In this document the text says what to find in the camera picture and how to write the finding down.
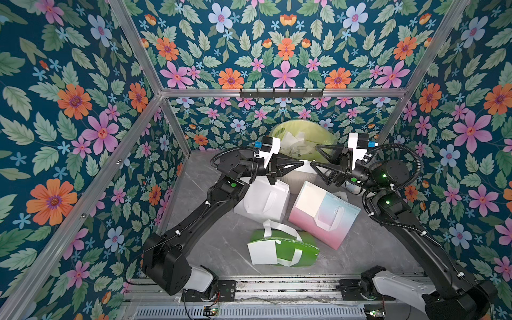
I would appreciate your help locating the white ventilation grille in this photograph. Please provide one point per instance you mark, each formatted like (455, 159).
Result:
(252, 312)

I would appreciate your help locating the shredded paper scraps in bin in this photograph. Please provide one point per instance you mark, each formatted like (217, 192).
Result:
(297, 146)

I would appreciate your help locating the black wall hook rail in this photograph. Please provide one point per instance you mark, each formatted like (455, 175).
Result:
(281, 93)

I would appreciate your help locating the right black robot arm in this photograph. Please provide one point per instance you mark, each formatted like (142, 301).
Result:
(382, 172)

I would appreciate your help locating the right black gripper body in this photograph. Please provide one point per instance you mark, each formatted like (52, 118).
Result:
(342, 166)

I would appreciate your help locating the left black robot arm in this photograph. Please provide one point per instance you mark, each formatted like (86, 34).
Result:
(165, 256)

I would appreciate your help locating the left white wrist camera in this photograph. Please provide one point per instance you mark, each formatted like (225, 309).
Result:
(266, 149)

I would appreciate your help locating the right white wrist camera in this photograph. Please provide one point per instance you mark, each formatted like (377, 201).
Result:
(360, 146)

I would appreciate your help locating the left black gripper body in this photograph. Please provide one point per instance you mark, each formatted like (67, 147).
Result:
(263, 172)

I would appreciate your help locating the white ribbed trash bin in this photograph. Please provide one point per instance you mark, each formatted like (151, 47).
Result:
(305, 167)

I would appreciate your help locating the green white paper bag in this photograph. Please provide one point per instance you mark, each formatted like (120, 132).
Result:
(279, 244)

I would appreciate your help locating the pink blue gradient paper bag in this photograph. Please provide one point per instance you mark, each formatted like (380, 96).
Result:
(325, 216)

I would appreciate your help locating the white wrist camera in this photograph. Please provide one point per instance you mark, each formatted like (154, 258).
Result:
(266, 149)
(360, 146)

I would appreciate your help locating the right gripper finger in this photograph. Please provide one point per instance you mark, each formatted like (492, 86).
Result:
(332, 152)
(327, 172)

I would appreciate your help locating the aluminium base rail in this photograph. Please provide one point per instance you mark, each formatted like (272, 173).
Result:
(269, 289)

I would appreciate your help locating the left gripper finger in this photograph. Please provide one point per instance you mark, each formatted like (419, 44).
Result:
(290, 177)
(284, 161)

